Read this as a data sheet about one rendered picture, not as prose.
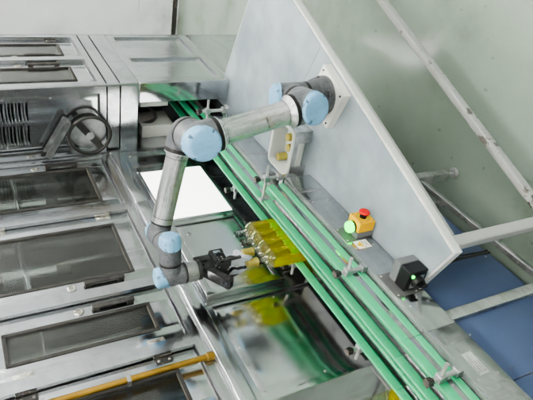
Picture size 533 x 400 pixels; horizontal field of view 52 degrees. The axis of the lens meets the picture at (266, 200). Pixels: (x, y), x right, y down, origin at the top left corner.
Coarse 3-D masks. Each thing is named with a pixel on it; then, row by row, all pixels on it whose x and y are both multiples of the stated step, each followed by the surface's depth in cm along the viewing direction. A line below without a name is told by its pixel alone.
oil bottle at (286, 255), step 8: (272, 248) 207; (280, 248) 208; (288, 248) 209; (296, 248) 210; (272, 256) 204; (280, 256) 205; (288, 256) 207; (296, 256) 209; (304, 256) 211; (272, 264) 205; (280, 264) 207
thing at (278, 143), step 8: (280, 128) 239; (288, 128) 227; (272, 136) 240; (280, 136) 241; (272, 144) 242; (280, 144) 244; (272, 152) 245; (288, 152) 244; (272, 160) 244; (280, 160) 245; (288, 160) 230; (280, 168) 239; (288, 168) 232
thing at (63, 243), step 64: (0, 192) 242; (64, 192) 250; (128, 192) 253; (0, 256) 209; (64, 256) 215; (128, 256) 220; (0, 320) 183; (64, 320) 188; (128, 320) 193; (192, 320) 195; (256, 320) 201; (320, 320) 206; (0, 384) 162; (64, 384) 168; (192, 384) 175; (256, 384) 177; (320, 384) 181
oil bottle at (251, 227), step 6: (252, 222) 219; (258, 222) 220; (264, 222) 221; (270, 222) 221; (276, 222) 222; (246, 228) 218; (252, 228) 216; (258, 228) 217; (264, 228) 218; (270, 228) 219
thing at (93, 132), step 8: (80, 120) 259; (88, 120) 265; (96, 120) 267; (104, 120) 265; (72, 128) 259; (80, 128) 262; (88, 128) 268; (96, 128) 269; (104, 128) 271; (72, 136) 266; (80, 136) 268; (88, 136) 265; (96, 136) 272; (104, 136) 274; (72, 144) 264; (80, 144) 270; (88, 144) 272; (96, 144) 270; (104, 144) 273; (80, 152) 268; (88, 152) 270; (96, 152) 272
